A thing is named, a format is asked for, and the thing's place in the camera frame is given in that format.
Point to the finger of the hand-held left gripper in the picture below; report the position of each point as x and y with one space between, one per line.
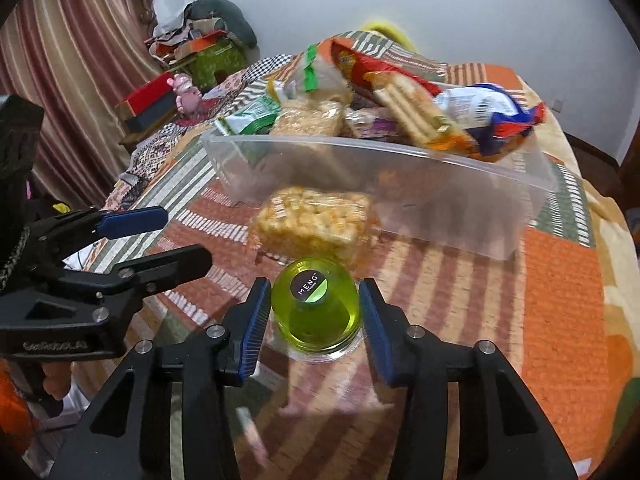
130 220
165 267

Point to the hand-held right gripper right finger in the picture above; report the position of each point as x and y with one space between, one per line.
375 330

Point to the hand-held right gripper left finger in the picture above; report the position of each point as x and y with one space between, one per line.
252 330

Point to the green jelly cup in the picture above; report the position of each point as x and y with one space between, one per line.
315 320

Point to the yellow puffed rice cake packet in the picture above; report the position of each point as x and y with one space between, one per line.
315 225

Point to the clear plastic container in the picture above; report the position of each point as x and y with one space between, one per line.
450 200

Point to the green white snack packet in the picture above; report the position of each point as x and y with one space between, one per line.
250 115

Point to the purple label snack packet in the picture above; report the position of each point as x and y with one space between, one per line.
372 122

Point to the sandwich biscuit packet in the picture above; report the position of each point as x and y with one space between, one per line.
410 105

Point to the bread bag with green label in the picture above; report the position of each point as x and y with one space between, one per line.
325 87

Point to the blue white snack bag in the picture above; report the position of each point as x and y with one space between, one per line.
480 105

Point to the red snack bag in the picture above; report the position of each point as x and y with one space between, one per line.
360 65

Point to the person's left hand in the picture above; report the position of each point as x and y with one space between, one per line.
55 380

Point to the checkered patterned quilt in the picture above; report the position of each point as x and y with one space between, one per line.
165 145

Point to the red box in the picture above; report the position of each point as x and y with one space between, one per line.
145 97

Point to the pink plush toy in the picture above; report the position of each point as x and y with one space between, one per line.
186 92

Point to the striped brown curtain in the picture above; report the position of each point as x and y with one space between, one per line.
75 60

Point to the green printed box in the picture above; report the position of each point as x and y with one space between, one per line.
212 65

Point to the pile of clothes and boxes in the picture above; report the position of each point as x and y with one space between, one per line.
175 32

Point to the grey green cushion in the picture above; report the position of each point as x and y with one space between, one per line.
225 17

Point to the yellow foam tube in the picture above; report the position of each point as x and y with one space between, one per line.
387 30

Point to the white wall socket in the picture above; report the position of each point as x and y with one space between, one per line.
557 105

